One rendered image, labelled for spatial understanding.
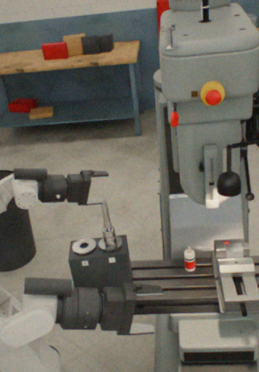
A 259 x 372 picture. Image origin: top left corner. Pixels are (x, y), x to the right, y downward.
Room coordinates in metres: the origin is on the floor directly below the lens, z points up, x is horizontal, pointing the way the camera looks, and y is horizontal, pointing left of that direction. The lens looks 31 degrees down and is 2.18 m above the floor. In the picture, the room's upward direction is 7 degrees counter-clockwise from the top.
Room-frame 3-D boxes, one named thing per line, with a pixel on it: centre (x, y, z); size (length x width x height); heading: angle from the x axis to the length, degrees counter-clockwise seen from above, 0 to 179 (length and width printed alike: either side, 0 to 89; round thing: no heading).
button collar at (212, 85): (1.13, -0.23, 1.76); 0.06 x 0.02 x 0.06; 83
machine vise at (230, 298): (1.31, -0.34, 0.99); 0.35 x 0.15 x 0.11; 174
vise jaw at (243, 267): (1.29, -0.34, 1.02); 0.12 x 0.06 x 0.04; 84
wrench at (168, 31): (1.21, -0.14, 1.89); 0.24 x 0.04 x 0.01; 173
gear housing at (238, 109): (1.40, -0.27, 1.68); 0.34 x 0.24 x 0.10; 173
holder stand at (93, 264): (1.39, 0.16, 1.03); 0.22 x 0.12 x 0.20; 89
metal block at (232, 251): (1.34, -0.35, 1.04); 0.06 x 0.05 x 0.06; 84
